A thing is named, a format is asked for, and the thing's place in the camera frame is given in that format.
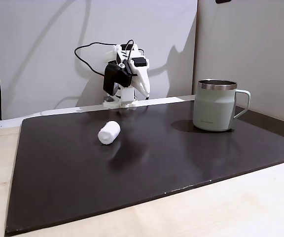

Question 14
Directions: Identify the white gauze roll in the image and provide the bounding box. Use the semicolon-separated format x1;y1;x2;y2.
97;120;121;145

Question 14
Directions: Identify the black camera box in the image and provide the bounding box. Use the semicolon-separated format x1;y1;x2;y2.
103;62;133;96

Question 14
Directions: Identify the dark brown table mat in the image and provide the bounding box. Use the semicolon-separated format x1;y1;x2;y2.
4;99;284;235

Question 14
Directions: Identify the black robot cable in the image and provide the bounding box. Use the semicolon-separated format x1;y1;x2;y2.
73;39;136;78

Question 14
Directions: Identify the pale green steel mug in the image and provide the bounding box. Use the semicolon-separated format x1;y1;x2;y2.
192;79;251;132

